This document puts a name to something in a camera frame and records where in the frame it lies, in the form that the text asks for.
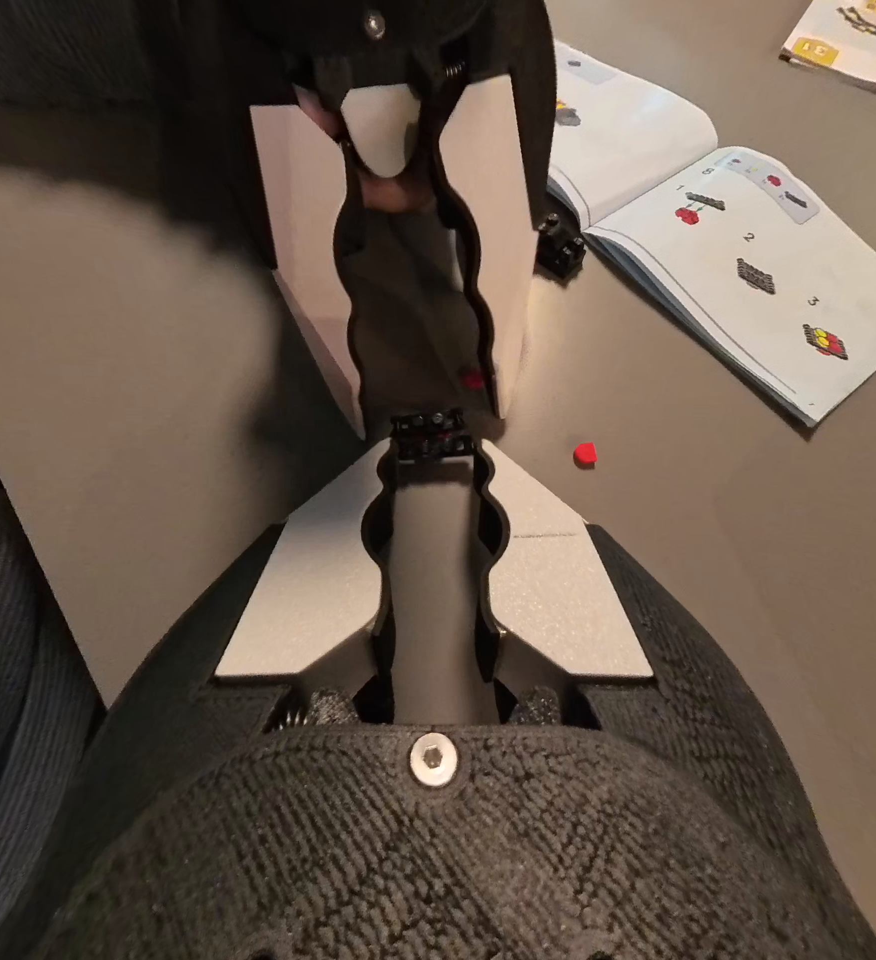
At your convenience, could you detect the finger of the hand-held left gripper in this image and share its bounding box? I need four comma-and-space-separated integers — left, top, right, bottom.
249, 101, 370, 442
434, 73, 535, 421

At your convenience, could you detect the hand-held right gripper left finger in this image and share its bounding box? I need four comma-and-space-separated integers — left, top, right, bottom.
215, 437, 399, 681

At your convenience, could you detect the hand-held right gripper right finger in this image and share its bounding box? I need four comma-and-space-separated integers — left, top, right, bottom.
474, 437, 658, 680

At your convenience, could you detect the black lego plate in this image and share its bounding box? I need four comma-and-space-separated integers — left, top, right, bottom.
395, 408, 465, 435
399, 433, 476, 460

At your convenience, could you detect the black yellow red lego car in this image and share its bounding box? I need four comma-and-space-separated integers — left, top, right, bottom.
534, 213, 587, 282

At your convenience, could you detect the person's left hand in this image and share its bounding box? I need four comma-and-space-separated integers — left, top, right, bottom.
297, 84, 437, 213

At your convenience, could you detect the open instruction booklet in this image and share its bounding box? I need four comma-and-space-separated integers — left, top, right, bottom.
546, 41, 876, 429

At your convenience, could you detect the person's torso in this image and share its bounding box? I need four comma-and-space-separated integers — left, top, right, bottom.
0, 390, 109, 960

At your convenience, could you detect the closed instruction booklet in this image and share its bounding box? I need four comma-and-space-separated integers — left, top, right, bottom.
779, 0, 876, 106

